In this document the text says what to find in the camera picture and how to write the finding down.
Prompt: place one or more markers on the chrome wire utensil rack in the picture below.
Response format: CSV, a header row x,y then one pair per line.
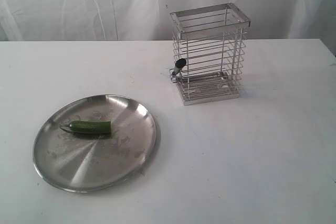
x,y
212,40

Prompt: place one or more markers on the white backdrop curtain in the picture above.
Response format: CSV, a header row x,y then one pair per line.
x,y
24,20

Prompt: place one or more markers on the dark green zucchini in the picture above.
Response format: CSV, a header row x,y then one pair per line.
x,y
88,127

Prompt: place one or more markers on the round stainless steel plate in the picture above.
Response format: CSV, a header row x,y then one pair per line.
x,y
84,163

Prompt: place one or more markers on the black handled knife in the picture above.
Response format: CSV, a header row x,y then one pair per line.
x,y
179,65

